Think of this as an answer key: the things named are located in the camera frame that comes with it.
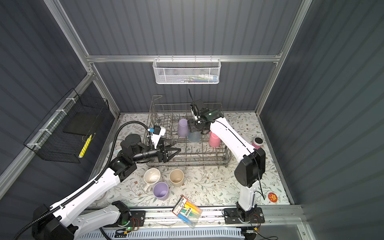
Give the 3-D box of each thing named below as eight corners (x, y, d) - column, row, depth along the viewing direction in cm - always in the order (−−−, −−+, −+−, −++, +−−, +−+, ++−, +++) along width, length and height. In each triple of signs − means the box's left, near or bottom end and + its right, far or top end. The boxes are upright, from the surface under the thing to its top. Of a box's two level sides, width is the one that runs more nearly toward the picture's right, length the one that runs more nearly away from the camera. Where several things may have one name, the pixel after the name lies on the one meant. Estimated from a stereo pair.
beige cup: (170, 189, 84) (168, 183, 76) (172, 175, 89) (169, 168, 81) (183, 189, 84) (181, 183, 76) (183, 175, 89) (182, 168, 81)
